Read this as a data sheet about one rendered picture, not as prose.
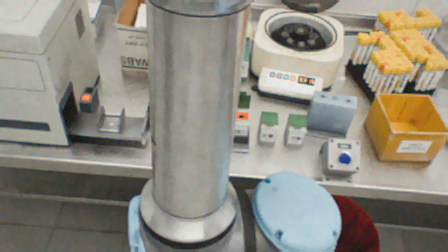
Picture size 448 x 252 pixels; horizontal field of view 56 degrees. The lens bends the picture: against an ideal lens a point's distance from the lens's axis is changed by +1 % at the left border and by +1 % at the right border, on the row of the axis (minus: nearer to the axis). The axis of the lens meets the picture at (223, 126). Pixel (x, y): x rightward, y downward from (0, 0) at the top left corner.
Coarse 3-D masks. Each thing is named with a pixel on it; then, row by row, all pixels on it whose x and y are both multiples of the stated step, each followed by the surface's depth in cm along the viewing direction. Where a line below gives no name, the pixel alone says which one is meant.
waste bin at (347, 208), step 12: (336, 204) 147; (348, 204) 146; (348, 216) 147; (360, 216) 143; (348, 228) 148; (360, 228) 143; (372, 228) 139; (348, 240) 148; (360, 240) 143; (372, 240) 137
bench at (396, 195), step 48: (96, 48) 123; (144, 96) 110; (432, 96) 119; (0, 144) 95; (96, 144) 97; (144, 144) 98; (0, 192) 158; (48, 192) 159; (96, 192) 160; (336, 192) 96; (384, 192) 95; (432, 192) 95
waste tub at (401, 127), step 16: (384, 96) 102; (400, 96) 103; (416, 96) 103; (368, 112) 106; (384, 112) 97; (400, 112) 106; (416, 112) 107; (432, 112) 101; (368, 128) 106; (384, 128) 97; (400, 128) 107; (416, 128) 108; (432, 128) 101; (384, 144) 97; (400, 144) 96; (416, 144) 96; (432, 144) 96; (384, 160) 100; (400, 160) 100; (416, 160) 100; (432, 160) 100
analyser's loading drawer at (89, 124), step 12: (72, 120) 97; (84, 120) 97; (96, 120) 93; (108, 120) 97; (120, 120) 94; (132, 120) 98; (144, 120) 95; (72, 132) 94; (84, 132) 94; (96, 132) 94; (108, 132) 94; (120, 132) 95; (132, 132) 95; (144, 132) 94
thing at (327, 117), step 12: (324, 96) 100; (348, 96) 100; (312, 108) 100; (324, 108) 100; (336, 108) 99; (348, 108) 98; (312, 120) 103; (324, 120) 102; (336, 120) 101; (348, 120) 101; (312, 132) 104; (324, 132) 104; (336, 132) 104
